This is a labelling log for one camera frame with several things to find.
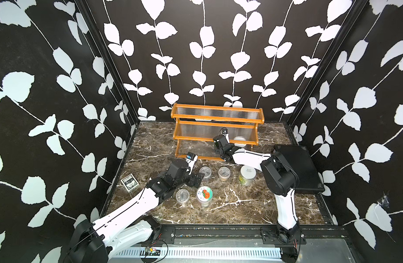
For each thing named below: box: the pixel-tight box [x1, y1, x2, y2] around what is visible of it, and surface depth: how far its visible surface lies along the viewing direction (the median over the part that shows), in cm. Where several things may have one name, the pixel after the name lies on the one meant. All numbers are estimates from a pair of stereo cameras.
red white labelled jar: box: [196, 185, 213, 208], surface depth 80 cm
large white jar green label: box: [238, 164, 257, 187], surface depth 87 cm
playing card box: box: [120, 173, 140, 193], surface depth 92 cm
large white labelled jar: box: [233, 136, 247, 148], surface depth 97 cm
